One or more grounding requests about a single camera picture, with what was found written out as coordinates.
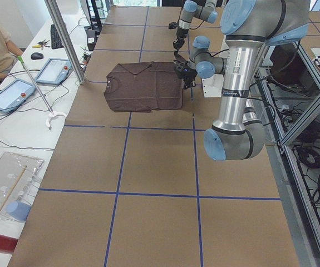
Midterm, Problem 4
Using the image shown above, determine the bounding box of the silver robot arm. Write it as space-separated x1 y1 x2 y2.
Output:
169 1 218 61
173 0 310 161

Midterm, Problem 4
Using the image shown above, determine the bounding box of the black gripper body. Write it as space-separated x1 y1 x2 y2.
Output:
176 27 188 42
174 61 196 81

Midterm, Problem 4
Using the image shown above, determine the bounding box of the near teach pendant tablet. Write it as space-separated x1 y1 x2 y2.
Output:
0 79 36 113

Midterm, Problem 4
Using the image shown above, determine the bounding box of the far teach pendant tablet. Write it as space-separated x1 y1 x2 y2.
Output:
35 58 72 86

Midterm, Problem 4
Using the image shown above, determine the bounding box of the aluminium frame post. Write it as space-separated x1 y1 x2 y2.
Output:
45 0 85 85

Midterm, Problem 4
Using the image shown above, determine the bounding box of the clear plastic bag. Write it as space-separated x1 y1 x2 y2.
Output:
0 152 44 222

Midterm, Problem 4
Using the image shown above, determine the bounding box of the metal reacher grabber stick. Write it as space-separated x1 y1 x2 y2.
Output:
17 56 67 130

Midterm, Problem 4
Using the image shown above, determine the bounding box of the teach pendant tablet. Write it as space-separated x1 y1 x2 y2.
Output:
0 79 36 113
35 58 72 86

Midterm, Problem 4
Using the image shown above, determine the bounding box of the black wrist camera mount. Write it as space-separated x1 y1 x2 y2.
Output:
168 22 178 29

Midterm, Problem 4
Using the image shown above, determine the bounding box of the dark brown t-shirt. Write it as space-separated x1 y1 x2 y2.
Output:
104 61 183 112

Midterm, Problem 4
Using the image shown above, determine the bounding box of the black computer mouse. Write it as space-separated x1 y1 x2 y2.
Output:
30 52 44 60

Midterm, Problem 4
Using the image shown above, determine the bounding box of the black keyboard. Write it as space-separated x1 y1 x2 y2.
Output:
50 24 63 50

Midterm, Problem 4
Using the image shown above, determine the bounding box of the blue plastic cup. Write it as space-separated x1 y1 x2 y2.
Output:
7 201 31 221

